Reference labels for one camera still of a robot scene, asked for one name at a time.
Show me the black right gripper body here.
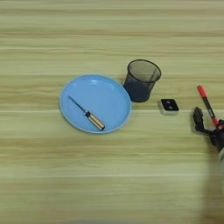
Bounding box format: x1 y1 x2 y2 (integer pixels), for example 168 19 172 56
208 119 224 153

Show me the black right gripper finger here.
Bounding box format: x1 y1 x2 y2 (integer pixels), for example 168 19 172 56
192 106 212 136

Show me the red black marker pen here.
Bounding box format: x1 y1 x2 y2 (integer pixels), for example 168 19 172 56
197 84 224 130

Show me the small white black square box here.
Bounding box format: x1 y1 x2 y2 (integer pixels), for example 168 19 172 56
157 98 180 116

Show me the black mesh pen cup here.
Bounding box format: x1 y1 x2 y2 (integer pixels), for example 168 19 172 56
123 59 162 103

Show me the blue round plate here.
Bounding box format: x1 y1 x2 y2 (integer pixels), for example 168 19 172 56
59 73 133 135

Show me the yellow black handled screwdriver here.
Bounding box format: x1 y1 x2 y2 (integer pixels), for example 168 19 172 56
67 95 106 131

